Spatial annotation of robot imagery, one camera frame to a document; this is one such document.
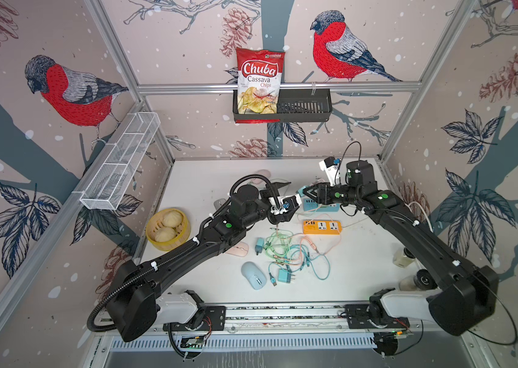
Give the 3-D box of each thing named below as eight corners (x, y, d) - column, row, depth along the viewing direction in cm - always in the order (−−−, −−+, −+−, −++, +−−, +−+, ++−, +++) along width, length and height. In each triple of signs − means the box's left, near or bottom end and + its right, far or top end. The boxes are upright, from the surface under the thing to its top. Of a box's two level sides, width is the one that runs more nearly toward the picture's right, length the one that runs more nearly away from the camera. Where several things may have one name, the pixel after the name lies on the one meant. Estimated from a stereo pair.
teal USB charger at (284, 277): (277, 283, 83) (278, 281, 81) (277, 271, 86) (277, 268, 84) (294, 283, 83) (295, 281, 81) (293, 270, 86) (294, 268, 84)
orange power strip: (303, 235, 95) (304, 231, 92) (302, 224, 98) (303, 220, 95) (341, 234, 95) (343, 231, 92) (338, 224, 98) (340, 220, 95)
